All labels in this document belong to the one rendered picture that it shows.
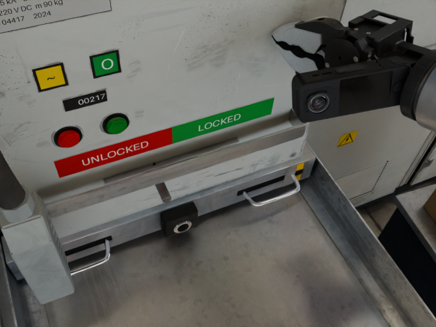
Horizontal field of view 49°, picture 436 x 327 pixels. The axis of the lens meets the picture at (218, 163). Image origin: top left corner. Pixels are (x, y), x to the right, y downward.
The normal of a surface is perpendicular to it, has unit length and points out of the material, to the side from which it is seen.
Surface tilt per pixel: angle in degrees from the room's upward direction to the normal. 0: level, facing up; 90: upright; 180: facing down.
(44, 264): 90
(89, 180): 90
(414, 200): 0
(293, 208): 0
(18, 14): 90
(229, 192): 90
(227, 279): 0
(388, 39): 75
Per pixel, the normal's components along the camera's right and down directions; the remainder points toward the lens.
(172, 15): 0.41, 0.73
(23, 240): 0.39, 0.33
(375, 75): 0.15, 0.58
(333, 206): -0.91, 0.30
